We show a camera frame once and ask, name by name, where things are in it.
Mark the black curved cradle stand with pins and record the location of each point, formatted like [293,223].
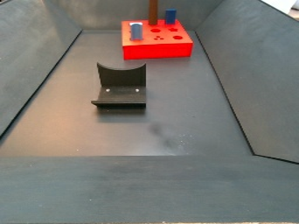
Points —
[121,87]

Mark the red shape-sorter block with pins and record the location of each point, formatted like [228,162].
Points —
[164,41]

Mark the light blue peg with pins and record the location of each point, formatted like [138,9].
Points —
[136,31]

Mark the dark blue peg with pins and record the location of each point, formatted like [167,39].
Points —
[169,16]

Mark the dark brown cylinder peg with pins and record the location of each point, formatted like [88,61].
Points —
[152,12]

